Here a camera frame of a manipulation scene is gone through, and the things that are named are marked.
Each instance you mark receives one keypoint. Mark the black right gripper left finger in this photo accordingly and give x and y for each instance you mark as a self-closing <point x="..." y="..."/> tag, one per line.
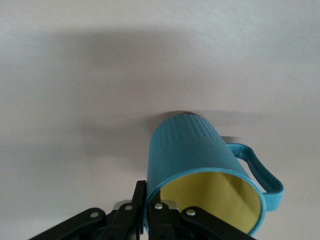
<point x="120" y="222"/>

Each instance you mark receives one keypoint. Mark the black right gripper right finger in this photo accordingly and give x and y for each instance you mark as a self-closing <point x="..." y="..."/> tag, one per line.
<point x="175" y="225"/>

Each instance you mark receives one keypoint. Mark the teal cup yellow inside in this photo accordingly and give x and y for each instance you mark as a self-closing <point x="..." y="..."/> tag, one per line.
<point x="190" y="150"/>

